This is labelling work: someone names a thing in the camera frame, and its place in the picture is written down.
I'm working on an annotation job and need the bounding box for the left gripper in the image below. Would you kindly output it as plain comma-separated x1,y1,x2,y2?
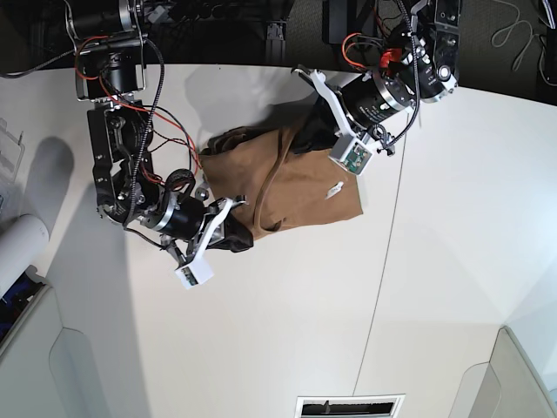
290,65,418,154

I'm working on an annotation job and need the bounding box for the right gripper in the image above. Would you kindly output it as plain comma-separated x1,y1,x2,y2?
143,193,253,266

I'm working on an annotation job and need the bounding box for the brown t-shirt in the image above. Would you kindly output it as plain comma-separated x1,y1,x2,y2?
198,125,363,239

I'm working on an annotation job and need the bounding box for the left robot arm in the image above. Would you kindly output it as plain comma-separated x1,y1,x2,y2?
291,1,460,154

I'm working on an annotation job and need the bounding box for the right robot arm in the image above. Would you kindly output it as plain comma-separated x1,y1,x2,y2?
65,1,253,266

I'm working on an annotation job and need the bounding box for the white garment label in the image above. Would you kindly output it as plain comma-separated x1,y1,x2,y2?
325,181,345,199

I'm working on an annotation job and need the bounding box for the black power adapter left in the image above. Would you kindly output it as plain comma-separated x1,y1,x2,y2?
322,0,351,45

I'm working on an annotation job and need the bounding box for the white cylinder roll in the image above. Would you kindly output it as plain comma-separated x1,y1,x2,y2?
0,214,50,297

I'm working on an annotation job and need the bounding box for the clear plastic container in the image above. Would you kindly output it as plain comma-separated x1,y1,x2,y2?
1,118,25,220

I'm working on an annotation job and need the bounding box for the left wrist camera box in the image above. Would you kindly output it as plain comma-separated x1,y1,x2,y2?
329,137,373,176

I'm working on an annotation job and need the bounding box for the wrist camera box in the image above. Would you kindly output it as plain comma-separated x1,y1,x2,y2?
329,137,373,176
174,258,214,289

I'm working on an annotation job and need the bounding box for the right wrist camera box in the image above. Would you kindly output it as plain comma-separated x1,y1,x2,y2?
174,258,214,289

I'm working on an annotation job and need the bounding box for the aluminium frame post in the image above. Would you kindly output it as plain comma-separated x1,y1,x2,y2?
265,19,287,66

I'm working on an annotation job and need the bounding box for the grey cable loop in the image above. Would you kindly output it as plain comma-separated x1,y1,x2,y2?
490,0,540,71

